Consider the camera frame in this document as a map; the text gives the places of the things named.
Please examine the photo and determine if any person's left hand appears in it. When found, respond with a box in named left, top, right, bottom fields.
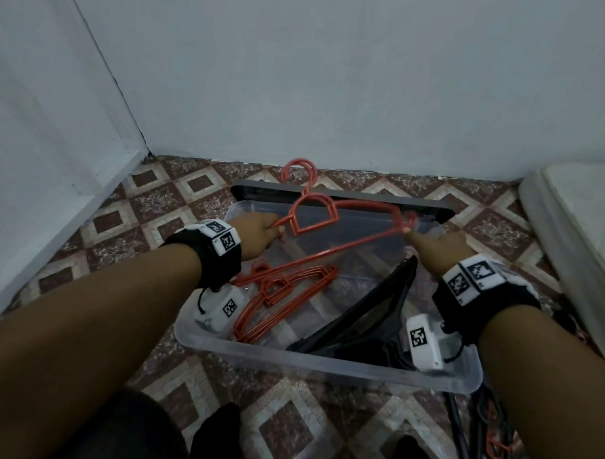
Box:
left=226, top=212, right=288, bottom=262

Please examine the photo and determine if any person's right hand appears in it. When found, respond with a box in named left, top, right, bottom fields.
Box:
left=404, top=229, right=477, bottom=282

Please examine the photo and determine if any red plastic clothes hanger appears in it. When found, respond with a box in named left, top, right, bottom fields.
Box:
left=233, top=274, right=331, bottom=348
left=487, top=427, right=520, bottom=459
left=232, top=261, right=339, bottom=344
left=234, top=156, right=421, bottom=291

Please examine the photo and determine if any person's left forearm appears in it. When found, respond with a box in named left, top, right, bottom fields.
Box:
left=0, top=236, right=205, bottom=459

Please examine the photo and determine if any person's right forearm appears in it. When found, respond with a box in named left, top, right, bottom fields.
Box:
left=472, top=302, right=605, bottom=459

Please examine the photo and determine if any black wristband with marker tags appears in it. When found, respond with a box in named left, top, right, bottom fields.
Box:
left=158, top=217, right=244, bottom=293
left=430, top=251, right=545, bottom=349

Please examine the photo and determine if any dark grey bin lid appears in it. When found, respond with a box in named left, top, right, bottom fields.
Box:
left=230, top=180, right=458, bottom=226

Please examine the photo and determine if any black plastic clothes hanger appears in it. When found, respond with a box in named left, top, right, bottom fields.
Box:
left=443, top=386, right=525, bottom=459
left=284, top=251, right=420, bottom=371

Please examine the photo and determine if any clear plastic storage bin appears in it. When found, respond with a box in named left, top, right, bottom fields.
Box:
left=172, top=198, right=489, bottom=396

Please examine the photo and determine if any white mattress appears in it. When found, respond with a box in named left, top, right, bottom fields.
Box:
left=512, top=160, right=605, bottom=366

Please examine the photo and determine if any person's black sock foot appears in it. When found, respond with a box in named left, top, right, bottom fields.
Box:
left=390, top=434, right=443, bottom=459
left=190, top=401, right=244, bottom=459

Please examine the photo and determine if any person's dark trouser leg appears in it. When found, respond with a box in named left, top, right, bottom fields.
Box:
left=47, top=384, right=195, bottom=459

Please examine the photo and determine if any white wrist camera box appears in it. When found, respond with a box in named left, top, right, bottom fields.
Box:
left=403, top=313, right=460, bottom=375
left=194, top=284, right=248, bottom=335

